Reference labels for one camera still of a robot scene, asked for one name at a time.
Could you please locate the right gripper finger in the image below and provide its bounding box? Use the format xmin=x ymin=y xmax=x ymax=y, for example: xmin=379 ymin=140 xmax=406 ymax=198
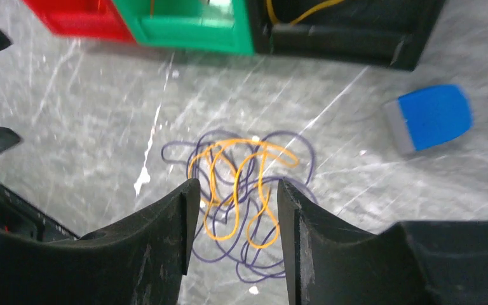
xmin=0 ymin=179 xmax=200 ymax=304
xmin=277 ymin=180 xmax=488 ymax=304

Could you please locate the black plastic bin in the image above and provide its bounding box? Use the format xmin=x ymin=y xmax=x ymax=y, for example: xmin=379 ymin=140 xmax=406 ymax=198
xmin=246 ymin=1 xmax=445 ymax=71

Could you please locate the purple cable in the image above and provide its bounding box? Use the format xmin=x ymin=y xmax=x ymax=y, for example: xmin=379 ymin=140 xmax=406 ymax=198
xmin=161 ymin=129 xmax=318 ymax=284

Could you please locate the red plastic bin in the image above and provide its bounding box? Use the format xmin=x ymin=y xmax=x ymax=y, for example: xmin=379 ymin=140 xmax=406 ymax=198
xmin=24 ymin=0 xmax=136 ymax=44

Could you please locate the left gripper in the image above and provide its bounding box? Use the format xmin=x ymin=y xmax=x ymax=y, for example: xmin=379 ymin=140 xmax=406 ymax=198
xmin=0 ymin=126 xmax=78 ymax=242

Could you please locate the blue eraser block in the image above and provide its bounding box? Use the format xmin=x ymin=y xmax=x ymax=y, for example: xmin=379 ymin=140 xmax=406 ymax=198
xmin=383 ymin=84 xmax=473 ymax=155

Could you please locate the green plastic bin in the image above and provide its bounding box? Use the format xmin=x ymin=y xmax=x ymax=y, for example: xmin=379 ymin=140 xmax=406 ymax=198
xmin=113 ymin=0 xmax=255 ymax=55

